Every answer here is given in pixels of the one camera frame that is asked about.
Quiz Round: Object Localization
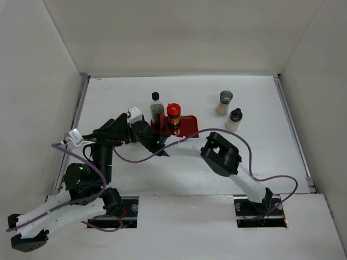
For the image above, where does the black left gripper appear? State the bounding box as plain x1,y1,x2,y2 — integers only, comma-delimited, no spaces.
82,113,130,184

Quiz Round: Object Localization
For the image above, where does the soy sauce bottle red label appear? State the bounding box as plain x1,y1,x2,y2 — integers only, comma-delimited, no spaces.
150,92,165,130

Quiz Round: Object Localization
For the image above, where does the red lid sauce jar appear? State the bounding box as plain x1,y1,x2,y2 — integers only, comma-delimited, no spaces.
166,103,181,128

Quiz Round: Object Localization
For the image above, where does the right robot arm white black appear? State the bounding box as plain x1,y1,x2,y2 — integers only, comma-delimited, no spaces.
130,121,273,215

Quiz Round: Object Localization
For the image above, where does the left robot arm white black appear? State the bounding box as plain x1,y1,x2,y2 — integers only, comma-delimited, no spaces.
7,112,131,252

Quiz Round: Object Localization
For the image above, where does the red lacquer tray gold emblem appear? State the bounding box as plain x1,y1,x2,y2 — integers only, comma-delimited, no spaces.
150,115,199,138

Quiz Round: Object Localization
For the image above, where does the salt grinder black clear top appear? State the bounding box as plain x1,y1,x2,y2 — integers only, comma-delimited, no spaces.
215,90,234,115

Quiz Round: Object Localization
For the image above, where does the white shaker black knob lid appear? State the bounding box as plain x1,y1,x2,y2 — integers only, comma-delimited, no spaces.
225,108,243,132

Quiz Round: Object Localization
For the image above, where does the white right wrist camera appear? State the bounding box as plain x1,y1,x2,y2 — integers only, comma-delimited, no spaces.
126,106,144,125

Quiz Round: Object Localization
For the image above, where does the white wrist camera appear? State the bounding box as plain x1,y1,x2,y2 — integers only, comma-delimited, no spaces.
64,128,94,150
126,106,144,125

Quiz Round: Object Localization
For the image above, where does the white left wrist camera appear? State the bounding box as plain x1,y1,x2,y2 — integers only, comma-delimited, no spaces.
64,128,94,150

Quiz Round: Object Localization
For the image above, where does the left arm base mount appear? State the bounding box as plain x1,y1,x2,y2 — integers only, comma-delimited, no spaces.
87,197,139,230

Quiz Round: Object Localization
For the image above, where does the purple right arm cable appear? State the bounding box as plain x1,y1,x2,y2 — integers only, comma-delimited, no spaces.
112,128,299,220

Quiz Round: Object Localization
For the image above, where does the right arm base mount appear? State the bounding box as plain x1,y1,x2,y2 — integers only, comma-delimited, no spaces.
234,195,287,228

